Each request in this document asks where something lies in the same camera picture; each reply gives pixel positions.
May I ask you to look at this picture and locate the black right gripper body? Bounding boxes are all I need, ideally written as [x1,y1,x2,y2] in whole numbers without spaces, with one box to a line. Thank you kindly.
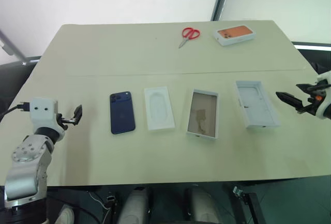
[297,89,323,116]

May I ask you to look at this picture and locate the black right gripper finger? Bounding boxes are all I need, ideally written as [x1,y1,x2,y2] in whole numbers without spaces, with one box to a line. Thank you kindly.
[275,92,302,111]
[295,83,318,92]

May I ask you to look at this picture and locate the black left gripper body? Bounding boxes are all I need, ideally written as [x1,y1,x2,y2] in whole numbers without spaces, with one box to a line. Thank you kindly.
[55,113,76,132]

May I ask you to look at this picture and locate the white empty box lid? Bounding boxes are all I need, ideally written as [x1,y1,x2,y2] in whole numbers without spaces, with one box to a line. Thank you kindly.
[235,80,281,129]

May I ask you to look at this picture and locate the white box orange phone print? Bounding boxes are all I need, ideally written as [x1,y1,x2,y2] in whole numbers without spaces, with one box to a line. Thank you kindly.
[213,24,258,47]

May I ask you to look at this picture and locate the white box base brown inside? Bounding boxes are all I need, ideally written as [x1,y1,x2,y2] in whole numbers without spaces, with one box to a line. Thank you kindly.
[186,88,219,142]

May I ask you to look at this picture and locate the dark blue smartphone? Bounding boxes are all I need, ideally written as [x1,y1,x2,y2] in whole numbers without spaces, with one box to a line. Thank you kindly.
[109,91,137,135]

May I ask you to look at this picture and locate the white molded tray insert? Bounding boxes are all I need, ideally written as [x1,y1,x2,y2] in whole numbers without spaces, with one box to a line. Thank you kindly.
[143,86,176,131]

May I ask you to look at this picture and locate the grey slanted metal bar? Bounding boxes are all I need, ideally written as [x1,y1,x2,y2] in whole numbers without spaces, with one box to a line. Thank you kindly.
[0,29,28,62]

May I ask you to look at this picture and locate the white shoe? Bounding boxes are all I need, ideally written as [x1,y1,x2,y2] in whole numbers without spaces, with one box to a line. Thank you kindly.
[53,204,76,224]

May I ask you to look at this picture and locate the white rounded shape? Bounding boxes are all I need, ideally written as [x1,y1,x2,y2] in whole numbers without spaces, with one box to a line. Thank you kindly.
[184,187,221,224]
[118,187,154,224]

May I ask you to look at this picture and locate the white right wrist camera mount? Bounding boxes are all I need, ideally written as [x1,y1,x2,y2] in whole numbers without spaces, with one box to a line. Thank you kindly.
[315,70,331,120]

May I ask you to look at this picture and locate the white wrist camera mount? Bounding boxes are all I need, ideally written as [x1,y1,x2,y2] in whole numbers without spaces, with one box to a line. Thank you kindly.
[28,97,66,142]
[315,70,331,120]

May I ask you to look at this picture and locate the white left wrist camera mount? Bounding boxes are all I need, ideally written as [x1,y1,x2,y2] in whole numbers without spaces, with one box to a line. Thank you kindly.
[28,97,66,142]

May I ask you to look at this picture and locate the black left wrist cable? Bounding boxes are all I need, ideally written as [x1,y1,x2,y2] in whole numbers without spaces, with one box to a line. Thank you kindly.
[0,101,31,123]

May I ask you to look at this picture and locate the thin white cable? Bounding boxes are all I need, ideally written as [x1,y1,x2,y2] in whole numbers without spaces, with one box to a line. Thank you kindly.
[88,191,110,211]

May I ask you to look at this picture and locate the black metal table bracket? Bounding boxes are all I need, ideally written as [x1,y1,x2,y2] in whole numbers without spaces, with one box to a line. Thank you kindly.
[231,185,266,224]

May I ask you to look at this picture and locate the red handled scissors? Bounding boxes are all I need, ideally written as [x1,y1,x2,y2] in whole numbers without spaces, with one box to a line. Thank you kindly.
[178,27,201,49]

